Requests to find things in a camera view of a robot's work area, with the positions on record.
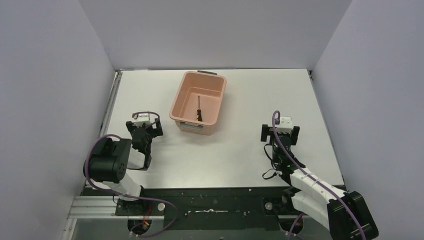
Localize yellow black screwdriver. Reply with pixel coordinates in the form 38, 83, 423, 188
196, 95, 203, 122

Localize aluminium front rail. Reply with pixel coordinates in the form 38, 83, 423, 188
67, 194, 332, 220

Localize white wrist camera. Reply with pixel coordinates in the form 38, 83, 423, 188
131, 112, 151, 127
275, 116, 294, 133

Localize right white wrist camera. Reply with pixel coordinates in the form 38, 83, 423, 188
275, 116, 294, 133

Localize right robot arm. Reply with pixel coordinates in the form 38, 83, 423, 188
260, 124, 379, 240

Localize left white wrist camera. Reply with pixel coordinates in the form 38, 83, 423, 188
131, 112, 151, 127

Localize left side aluminium rail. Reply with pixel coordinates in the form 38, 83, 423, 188
98, 70, 123, 137

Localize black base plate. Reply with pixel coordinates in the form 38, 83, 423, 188
81, 185, 349, 232

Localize aluminium rail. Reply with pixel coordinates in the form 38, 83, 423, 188
98, 70, 123, 137
67, 194, 332, 220

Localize pink plastic bin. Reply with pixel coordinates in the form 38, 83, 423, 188
169, 70, 227, 136

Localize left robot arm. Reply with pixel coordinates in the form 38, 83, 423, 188
83, 117, 163, 215

